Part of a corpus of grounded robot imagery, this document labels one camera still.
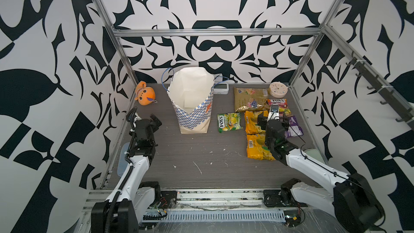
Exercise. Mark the gold snack packet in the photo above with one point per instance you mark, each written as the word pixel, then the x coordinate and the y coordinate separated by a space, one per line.
pixel 250 99

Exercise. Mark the pink round timer clock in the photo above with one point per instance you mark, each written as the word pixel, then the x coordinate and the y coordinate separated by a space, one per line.
pixel 278 89

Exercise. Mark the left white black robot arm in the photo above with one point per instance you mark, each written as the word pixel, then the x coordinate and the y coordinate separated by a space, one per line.
pixel 124 209

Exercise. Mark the purple snack packet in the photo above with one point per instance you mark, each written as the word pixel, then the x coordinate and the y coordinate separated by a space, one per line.
pixel 294 130

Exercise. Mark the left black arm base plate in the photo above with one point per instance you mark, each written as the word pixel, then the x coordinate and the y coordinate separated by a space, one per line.
pixel 165 199

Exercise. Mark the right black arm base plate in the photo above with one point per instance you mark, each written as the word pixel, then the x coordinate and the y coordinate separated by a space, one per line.
pixel 276 198

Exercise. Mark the blue grey block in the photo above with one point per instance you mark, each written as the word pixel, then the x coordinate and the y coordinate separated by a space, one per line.
pixel 122 163

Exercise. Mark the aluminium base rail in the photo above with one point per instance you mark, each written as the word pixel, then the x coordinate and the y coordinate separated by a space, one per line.
pixel 210 205

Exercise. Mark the grey wall hook rack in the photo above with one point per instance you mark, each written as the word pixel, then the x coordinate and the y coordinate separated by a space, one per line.
pixel 378 84

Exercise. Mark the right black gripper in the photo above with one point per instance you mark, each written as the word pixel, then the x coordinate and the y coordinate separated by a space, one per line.
pixel 262 121

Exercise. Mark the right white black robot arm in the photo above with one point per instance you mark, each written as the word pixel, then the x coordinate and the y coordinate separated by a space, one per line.
pixel 347 197

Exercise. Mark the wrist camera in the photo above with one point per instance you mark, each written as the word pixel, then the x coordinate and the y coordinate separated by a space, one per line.
pixel 132 117
pixel 273 112

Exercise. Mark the blue checkered paper bag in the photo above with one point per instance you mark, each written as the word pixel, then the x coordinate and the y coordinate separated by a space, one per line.
pixel 191 91

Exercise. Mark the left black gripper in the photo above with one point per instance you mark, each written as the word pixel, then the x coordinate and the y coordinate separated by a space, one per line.
pixel 154 121

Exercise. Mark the Fox's fruits candy packet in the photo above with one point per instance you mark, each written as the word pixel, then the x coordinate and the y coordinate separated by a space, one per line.
pixel 283 106

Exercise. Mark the green sponge block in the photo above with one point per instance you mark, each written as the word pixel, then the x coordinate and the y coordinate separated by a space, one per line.
pixel 315 154

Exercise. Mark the white digital scale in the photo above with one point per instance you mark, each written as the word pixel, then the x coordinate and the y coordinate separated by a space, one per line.
pixel 221 88

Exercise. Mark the orange plush toy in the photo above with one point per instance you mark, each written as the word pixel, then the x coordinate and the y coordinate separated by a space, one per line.
pixel 144 94

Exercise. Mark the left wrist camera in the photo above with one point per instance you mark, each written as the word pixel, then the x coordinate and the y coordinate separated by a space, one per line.
pixel 132 117

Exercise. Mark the green snack packet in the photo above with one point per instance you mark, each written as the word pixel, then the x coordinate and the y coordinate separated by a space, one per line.
pixel 229 122

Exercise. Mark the yellow snack packet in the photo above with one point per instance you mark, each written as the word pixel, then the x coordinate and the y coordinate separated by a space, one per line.
pixel 251 122
pixel 257 149

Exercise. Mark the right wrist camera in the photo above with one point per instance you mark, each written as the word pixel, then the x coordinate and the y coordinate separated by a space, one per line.
pixel 273 112

